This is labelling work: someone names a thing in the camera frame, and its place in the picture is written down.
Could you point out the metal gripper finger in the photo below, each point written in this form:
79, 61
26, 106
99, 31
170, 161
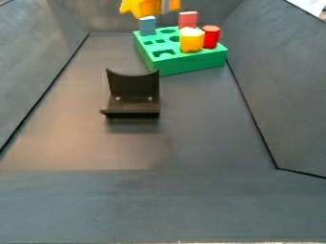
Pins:
165, 6

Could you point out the orange star prism block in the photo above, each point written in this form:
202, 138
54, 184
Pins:
142, 8

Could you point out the black curved fixture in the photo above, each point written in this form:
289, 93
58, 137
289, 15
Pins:
134, 93

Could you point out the salmon rounded block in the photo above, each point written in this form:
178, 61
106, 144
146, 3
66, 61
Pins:
188, 19

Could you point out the blue rectangular block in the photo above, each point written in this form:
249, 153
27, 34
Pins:
148, 24

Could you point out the yellow pentagon block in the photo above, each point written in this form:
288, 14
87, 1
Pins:
192, 39

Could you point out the red hexagonal block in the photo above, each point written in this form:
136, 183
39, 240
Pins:
212, 36

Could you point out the green shape sorter base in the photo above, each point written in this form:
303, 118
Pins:
162, 55

